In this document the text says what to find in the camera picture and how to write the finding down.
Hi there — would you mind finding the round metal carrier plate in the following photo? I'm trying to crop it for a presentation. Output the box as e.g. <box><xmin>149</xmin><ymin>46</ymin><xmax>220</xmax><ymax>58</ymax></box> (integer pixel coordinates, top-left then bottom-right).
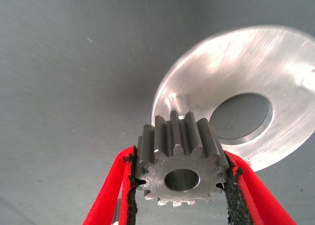
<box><xmin>152</xmin><ymin>25</ymin><xmax>315</xmax><ymax>173</ymax></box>

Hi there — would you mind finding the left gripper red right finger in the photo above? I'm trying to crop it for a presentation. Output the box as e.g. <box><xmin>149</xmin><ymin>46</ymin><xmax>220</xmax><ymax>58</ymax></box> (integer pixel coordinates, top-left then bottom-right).
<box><xmin>220</xmin><ymin>151</ymin><xmax>297</xmax><ymax>225</ymax></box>

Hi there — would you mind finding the steel planetary gear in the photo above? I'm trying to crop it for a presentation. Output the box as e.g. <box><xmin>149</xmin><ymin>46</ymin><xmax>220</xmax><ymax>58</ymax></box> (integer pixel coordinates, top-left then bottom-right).
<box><xmin>136</xmin><ymin>110</ymin><xmax>231</xmax><ymax>209</ymax></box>

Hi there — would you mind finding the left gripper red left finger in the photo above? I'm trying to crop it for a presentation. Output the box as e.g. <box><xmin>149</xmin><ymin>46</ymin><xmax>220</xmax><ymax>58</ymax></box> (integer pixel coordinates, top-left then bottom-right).
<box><xmin>82</xmin><ymin>145</ymin><xmax>138</xmax><ymax>225</ymax></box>

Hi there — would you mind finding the dark grey table cloth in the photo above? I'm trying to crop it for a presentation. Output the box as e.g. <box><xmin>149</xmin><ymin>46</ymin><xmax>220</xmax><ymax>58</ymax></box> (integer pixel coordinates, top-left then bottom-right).
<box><xmin>0</xmin><ymin>0</ymin><xmax>315</xmax><ymax>225</ymax></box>

